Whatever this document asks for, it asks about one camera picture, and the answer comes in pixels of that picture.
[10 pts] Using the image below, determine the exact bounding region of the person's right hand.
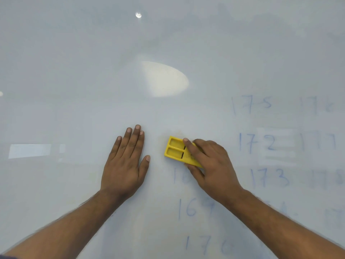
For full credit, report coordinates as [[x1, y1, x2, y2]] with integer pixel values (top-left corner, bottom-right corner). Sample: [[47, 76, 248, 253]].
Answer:
[[183, 137, 244, 207]]

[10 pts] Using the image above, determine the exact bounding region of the person's right forearm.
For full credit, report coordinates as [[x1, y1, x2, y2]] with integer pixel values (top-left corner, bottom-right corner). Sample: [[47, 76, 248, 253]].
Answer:
[[226, 188, 345, 259]]

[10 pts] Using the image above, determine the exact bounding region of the glossy white whiteboard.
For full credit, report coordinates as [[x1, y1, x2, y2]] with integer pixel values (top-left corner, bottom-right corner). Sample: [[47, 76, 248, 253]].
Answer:
[[0, 0, 345, 259]]

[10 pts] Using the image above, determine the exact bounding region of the yellow whiteboard eraser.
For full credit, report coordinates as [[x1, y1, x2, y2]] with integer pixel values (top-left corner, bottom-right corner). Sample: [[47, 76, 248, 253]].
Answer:
[[164, 136, 203, 169]]

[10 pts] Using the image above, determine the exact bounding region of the person's left hand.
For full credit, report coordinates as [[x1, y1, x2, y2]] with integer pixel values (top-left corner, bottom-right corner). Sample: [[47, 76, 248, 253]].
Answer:
[[100, 124, 151, 203]]

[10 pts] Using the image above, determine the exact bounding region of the person's left forearm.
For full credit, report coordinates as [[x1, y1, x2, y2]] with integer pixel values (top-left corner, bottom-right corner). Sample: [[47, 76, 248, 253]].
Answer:
[[1, 190, 124, 259]]

